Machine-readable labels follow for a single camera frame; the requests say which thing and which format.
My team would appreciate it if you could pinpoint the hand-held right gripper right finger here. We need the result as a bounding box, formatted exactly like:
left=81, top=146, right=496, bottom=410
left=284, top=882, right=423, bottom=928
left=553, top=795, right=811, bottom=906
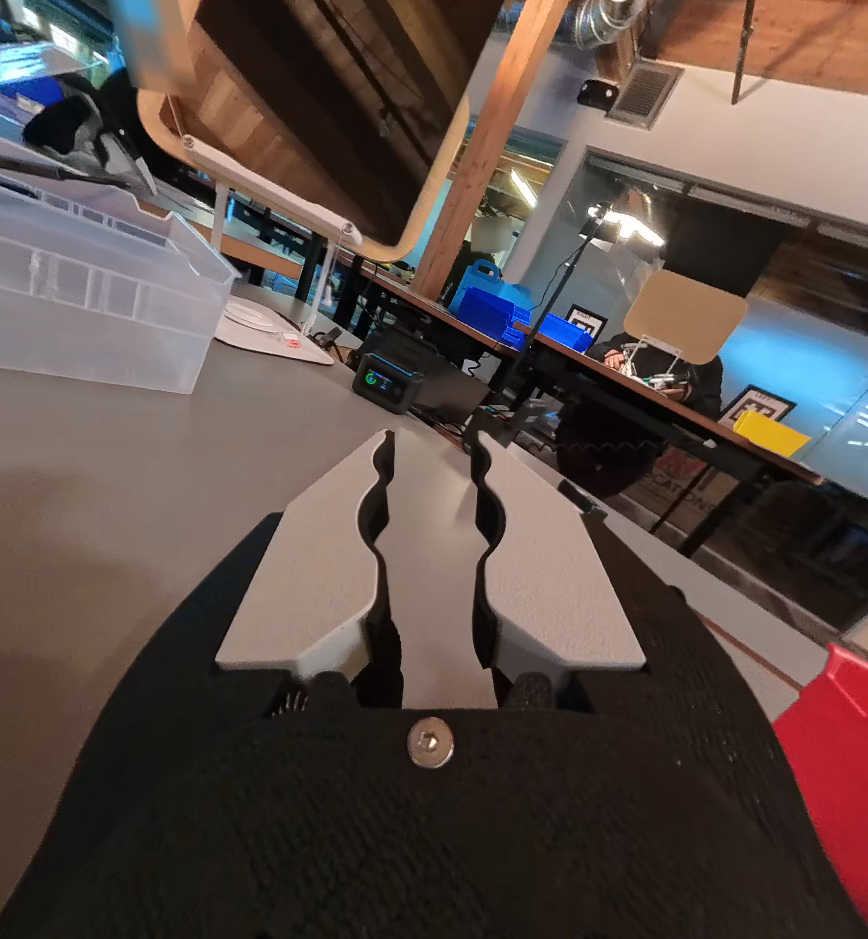
left=469, top=430, right=649, bottom=707

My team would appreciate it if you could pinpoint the wood-framed mirror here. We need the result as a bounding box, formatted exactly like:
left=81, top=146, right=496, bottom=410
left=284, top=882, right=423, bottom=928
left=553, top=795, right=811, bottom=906
left=136, top=0, right=473, bottom=267

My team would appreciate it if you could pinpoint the wood-edged desk with black legs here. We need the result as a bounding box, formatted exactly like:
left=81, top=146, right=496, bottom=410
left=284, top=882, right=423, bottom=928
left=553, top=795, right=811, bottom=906
left=331, top=249, right=823, bottom=559

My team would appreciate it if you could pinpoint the silver air duct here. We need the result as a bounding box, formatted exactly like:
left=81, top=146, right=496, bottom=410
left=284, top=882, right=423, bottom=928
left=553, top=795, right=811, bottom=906
left=566, top=0, right=651, bottom=51

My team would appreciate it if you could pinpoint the small black box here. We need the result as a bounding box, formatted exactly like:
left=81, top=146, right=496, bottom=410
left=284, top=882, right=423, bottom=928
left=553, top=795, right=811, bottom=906
left=557, top=478, right=609, bottom=518

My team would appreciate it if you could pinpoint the beige rounded panel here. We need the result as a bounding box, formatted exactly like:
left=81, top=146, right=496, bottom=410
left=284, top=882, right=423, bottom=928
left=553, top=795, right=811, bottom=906
left=624, top=270, right=749, bottom=364

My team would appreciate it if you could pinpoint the grey wall vent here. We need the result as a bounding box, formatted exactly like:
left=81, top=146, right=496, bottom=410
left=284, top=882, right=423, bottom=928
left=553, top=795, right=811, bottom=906
left=608, top=60, right=684, bottom=131

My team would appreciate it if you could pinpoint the black power station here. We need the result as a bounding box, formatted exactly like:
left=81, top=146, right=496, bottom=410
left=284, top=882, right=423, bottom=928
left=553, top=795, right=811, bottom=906
left=352, top=326, right=490, bottom=435

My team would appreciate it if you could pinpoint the black light stand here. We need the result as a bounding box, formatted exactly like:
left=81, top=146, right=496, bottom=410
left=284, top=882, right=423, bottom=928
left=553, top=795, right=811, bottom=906
left=492, top=201, right=625, bottom=412

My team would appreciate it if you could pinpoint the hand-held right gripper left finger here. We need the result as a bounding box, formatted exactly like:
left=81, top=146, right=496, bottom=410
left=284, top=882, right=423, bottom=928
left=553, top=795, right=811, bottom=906
left=214, top=429, right=407, bottom=709

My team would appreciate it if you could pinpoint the stack of blue bins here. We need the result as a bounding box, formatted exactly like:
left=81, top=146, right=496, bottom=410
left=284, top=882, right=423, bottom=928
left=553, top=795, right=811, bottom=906
left=448, top=258, right=596, bottom=352

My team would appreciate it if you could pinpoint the wooden post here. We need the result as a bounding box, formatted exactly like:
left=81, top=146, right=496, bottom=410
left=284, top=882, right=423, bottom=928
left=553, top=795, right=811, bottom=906
left=412, top=0, right=570, bottom=298

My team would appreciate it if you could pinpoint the yellow plastic bin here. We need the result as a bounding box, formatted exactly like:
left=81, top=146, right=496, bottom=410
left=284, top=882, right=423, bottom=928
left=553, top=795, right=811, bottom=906
left=731, top=409, right=812, bottom=457

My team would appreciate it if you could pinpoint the red plastic bin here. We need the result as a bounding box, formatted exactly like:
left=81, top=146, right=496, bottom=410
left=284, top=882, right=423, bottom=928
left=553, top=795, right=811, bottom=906
left=771, top=644, right=868, bottom=939

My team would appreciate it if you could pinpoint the printed banner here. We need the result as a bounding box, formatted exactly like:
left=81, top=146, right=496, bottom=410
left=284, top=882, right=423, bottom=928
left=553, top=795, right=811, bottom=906
left=621, top=447, right=743, bottom=518

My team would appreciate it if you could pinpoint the black square panel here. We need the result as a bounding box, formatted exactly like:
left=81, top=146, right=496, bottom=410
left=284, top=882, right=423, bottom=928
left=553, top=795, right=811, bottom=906
left=661, top=198, right=794, bottom=294

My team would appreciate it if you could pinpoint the clear plastic storage bin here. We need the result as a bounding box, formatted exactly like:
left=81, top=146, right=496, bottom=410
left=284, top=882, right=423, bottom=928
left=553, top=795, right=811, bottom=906
left=0, top=167, right=243, bottom=396

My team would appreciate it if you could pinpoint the glass partition window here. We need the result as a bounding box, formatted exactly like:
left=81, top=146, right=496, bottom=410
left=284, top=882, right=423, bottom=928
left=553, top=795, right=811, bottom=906
left=507, top=147, right=868, bottom=632

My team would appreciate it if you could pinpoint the white mirror stand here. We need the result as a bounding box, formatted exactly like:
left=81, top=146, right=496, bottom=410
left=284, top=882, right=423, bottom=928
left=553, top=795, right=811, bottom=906
left=181, top=134, right=363, bottom=368

